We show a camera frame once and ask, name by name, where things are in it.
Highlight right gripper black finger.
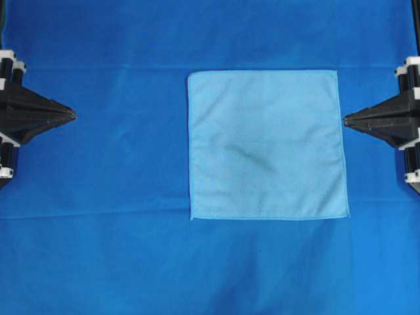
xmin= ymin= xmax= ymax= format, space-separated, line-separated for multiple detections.
xmin=343 ymin=95 xmax=419 ymax=126
xmin=343 ymin=119 xmax=419 ymax=148

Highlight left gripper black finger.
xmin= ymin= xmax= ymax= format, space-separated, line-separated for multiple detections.
xmin=1 ymin=85 xmax=76 ymax=118
xmin=1 ymin=113 xmax=76 ymax=146

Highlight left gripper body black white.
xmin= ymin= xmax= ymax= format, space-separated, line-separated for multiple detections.
xmin=1 ymin=49 xmax=26 ymax=188

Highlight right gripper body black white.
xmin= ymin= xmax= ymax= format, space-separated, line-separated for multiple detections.
xmin=395 ymin=56 xmax=419 ymax=194

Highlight light blue towel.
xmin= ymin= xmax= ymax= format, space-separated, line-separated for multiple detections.
xmin=187 ymin=70 xmax=350 ymax=221

